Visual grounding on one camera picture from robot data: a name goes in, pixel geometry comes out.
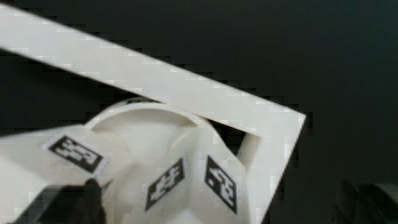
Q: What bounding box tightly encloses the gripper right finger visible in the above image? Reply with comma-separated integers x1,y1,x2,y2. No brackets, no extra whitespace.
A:
333,180,398,224

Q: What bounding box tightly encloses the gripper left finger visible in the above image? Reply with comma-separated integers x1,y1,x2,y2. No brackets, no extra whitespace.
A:
11,179,107,224

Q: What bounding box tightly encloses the white round stool seat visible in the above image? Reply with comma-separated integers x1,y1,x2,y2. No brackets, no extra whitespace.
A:
82,98,217,158

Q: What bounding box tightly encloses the white stool leg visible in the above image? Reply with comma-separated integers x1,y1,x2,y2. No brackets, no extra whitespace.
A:
0,125,132,224
112,126,249,224

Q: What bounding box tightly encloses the white U-shaped frame fence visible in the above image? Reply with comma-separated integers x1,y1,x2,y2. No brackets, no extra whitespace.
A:
0,3,306,224

